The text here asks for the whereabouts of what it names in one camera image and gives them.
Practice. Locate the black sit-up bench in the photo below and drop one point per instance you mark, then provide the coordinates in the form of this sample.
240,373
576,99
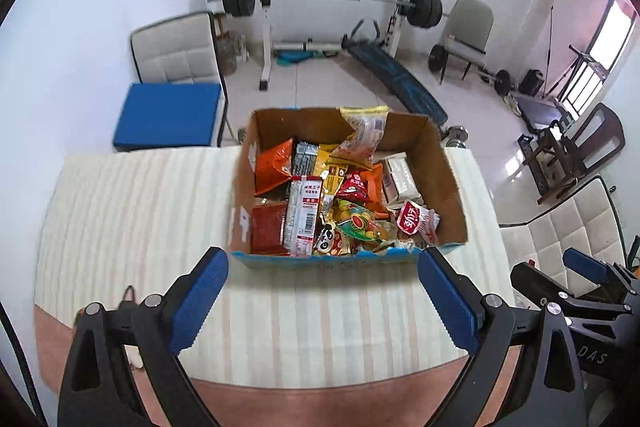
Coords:
400,79

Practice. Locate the short barbell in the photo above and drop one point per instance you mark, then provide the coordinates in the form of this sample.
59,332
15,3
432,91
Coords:
437,57

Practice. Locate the red white snack packet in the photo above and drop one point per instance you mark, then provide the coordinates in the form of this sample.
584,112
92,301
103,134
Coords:
415,219

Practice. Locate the grey chair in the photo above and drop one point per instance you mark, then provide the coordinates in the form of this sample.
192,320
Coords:
470,22

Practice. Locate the white weight rack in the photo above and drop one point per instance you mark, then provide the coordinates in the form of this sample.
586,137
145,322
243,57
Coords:
265,57

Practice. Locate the silver red snack packet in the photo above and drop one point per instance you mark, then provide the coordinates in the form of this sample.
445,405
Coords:
305,217

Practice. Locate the dark red snack packet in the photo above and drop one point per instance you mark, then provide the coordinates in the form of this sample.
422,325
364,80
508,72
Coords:
267,227

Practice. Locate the cat print tablecloth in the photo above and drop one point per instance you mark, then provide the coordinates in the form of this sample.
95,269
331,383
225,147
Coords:
150,207

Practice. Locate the blue seat cushion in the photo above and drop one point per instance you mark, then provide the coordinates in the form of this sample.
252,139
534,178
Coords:
165,114

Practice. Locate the orange snack packet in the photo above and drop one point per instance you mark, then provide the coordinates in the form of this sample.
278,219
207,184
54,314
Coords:
272,167
374,184

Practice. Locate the printed cardboard box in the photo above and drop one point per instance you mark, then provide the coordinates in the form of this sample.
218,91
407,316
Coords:
440,167

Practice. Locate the window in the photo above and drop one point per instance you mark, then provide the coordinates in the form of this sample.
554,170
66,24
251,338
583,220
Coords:
607,37

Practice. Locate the yellow cartoon snack packet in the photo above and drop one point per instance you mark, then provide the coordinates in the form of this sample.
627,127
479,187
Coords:
327,244

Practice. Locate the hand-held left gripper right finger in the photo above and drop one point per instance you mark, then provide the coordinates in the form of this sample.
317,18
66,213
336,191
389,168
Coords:
450,302

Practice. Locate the blue exercise disc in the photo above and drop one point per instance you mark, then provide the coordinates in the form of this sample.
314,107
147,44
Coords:
300,57

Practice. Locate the black snack packet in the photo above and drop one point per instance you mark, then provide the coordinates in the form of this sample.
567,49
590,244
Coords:
305,159

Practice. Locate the chrome dumbbell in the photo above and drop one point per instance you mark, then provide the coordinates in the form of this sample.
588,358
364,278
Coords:
456,136

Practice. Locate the white quilted chair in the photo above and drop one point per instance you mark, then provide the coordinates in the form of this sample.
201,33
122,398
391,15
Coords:
170,52
575,227

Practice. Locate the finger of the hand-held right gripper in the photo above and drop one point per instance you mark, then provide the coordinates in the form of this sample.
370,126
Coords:
585,263
540,284

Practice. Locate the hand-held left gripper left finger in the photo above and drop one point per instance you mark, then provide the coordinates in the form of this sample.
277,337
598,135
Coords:
200,302

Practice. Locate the camera tripod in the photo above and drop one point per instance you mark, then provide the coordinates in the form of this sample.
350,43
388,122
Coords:
580,67

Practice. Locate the small red snack packet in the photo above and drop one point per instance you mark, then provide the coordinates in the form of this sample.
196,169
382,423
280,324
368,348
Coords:
352,189

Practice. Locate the large yellow snack packet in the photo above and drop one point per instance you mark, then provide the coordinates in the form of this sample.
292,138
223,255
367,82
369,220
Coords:
330,162

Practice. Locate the black low table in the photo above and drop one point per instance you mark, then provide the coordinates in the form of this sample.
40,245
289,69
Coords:
537,112

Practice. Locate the black speaker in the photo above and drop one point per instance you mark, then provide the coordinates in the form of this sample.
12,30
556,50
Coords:
531,83

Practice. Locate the green candy packet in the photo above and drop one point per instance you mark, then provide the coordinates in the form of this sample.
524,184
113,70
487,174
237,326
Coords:
357,224

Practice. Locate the brown wooden chair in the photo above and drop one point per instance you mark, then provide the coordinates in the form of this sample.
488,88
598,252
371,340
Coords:
600,132

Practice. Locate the clear biscuit packet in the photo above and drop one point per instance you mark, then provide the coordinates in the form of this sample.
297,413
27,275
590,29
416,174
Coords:
365,132

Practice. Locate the clear white wafer packet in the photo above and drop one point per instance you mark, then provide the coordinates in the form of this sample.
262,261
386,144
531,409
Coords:
400,179

